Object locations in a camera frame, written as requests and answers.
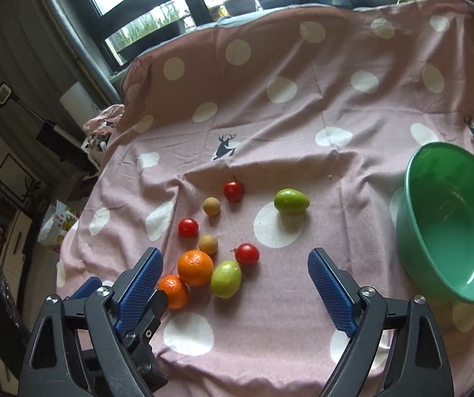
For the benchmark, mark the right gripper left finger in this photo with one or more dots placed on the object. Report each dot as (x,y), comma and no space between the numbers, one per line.
(97,342)

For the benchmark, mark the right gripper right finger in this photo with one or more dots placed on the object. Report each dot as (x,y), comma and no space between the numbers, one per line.
(417,363)

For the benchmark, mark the small orange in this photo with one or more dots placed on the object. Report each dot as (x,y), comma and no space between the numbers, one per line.
(176,290)

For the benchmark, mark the large orange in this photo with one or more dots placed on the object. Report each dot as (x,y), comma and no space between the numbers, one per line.
(195,268)

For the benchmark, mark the pale green fruit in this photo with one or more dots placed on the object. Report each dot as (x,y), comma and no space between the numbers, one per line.
(226,279)

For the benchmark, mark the tan round fruit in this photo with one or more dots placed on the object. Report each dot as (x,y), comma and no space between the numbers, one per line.
(211,206)
(208,244)

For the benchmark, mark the bright green fruit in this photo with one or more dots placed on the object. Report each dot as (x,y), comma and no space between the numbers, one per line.
(291,202)

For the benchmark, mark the red tomato left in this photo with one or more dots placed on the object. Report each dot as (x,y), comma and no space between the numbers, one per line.
(188,228)

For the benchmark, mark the green plastic bowl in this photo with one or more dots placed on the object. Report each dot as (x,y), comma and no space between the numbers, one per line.
(435,222)

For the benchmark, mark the red tomato with stem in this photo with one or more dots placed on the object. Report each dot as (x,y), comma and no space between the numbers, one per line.
(246,254)

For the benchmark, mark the red tomato far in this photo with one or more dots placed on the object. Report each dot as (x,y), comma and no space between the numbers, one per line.
(233,190)

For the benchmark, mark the white paper roll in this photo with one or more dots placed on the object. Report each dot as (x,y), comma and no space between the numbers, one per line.
(79,104)

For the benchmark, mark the pink polka dot cloth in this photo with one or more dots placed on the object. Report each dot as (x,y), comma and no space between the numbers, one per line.
(328,102)

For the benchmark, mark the black plant trough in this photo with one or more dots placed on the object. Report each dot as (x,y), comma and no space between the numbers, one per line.
(242,7)

